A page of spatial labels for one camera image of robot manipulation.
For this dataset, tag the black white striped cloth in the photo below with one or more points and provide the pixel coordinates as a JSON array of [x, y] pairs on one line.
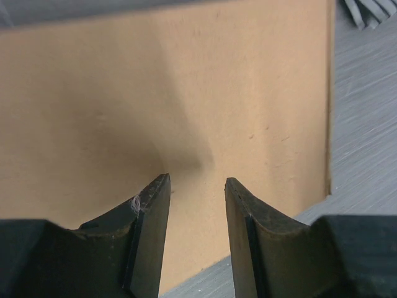
[[369, 13]]

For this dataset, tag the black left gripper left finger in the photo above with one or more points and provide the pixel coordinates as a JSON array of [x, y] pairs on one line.
[[118, 254]]

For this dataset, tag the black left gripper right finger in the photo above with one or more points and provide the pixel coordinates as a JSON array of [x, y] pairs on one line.
[[273, 255]]

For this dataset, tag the brown cardboard box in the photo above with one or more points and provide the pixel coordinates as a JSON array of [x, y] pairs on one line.
[[100, 97]]

